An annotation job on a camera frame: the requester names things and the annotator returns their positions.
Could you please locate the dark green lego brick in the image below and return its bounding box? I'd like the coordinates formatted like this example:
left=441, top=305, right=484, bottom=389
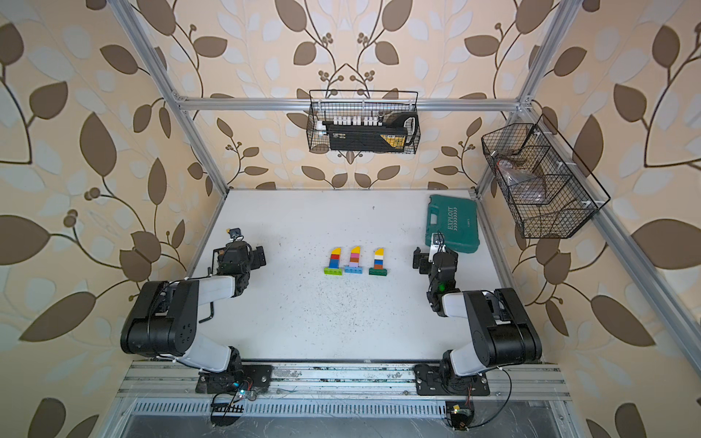
left=369, top=268, right=388, bottom=277

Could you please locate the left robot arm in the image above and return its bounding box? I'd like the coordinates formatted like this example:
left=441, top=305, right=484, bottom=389
left=120, top=239, right=267, bottom=374

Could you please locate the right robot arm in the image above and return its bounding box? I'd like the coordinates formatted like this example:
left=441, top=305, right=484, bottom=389
left=413, top=247, right=542, bottom=381

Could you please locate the black hex key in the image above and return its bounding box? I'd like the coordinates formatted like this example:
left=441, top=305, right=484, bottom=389
left=198, top=302, right=215, bottom=324

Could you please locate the green tool case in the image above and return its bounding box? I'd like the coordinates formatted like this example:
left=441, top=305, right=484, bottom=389
left=425, top=195, right=480, bottom=254

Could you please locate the plastic bag in basket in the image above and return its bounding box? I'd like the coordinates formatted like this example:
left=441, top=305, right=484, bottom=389
left=497, top=158, right=547, bottom=204

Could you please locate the black box in basket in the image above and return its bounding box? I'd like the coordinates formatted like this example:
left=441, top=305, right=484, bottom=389
left=318, top=111, right=420, bottom=153

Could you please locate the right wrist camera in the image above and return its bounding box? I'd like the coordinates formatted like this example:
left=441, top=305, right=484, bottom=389
left=428, top=232, right=445, bottom=262

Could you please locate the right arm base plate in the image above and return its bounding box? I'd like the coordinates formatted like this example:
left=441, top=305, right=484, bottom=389
left=414, top=363, right=490, bottom=397

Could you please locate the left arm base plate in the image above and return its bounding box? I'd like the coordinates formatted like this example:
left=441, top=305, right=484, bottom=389
left=195, top=364, right=273, bottom=395

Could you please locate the right wire basket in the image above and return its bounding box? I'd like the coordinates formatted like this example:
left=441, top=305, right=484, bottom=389
left=481, top=115, right=611, bottom=239

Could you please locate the wire basket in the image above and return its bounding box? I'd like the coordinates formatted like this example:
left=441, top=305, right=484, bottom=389
left=481, top=115, right=611, bottom=239
left=306, top=89, right=421, bottom=154

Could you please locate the back wire basket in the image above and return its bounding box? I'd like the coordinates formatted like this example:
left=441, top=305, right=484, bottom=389
left=306, top=89, right=421, bottom=154

